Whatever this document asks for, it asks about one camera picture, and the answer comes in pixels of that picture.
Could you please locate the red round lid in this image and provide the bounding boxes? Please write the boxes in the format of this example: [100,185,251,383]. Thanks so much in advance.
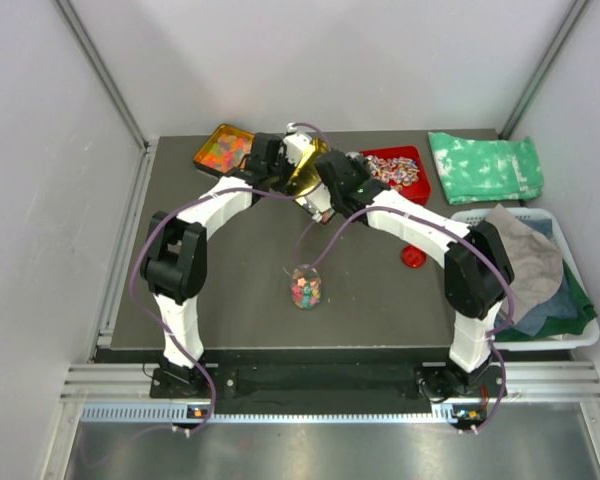
[401,245,427,269]

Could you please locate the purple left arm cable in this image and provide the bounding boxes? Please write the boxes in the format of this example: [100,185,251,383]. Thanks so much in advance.
[129,121,334,436]

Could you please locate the green white cloth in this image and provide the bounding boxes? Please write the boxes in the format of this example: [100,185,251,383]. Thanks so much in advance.
[428,132,544,205]

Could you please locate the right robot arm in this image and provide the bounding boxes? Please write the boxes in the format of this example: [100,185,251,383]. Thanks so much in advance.
[315,150,514,396]

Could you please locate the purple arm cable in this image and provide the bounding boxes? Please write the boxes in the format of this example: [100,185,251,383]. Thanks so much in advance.
[129,121,334,436]
[294,205,517,434]

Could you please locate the gold tin translucent star candies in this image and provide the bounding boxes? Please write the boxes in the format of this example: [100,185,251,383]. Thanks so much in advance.
[193,124,254,176]

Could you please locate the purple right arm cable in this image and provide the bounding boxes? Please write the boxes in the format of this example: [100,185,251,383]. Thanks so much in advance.
[294,205,517,434]

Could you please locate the clear glass jar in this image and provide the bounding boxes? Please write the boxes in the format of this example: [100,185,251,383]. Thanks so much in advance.
[290,265,322,310]

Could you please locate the speckled tin pastel star candies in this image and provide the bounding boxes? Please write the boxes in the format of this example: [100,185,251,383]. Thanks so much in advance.
[283,138,329,216]

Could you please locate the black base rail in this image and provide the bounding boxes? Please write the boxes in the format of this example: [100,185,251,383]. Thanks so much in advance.
[150,347,504,415]

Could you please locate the grey cloth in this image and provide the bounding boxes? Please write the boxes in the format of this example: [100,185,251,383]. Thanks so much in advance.
[485,205,564,325]

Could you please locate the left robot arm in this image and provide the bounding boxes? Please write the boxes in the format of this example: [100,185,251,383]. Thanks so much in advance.
[132,133,293,397]

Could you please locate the white laundry basket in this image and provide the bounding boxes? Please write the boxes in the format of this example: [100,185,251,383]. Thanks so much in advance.
[452,207,599,351]

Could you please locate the blue cloth in basket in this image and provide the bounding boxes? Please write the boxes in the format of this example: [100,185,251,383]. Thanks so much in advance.
[486,207,578,337]

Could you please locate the green cloth in basket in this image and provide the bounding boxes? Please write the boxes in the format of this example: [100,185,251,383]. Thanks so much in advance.
[496,261,597,342]

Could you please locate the red box of lollipops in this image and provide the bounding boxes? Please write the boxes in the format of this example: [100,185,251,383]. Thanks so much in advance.
[361,145,431,206]

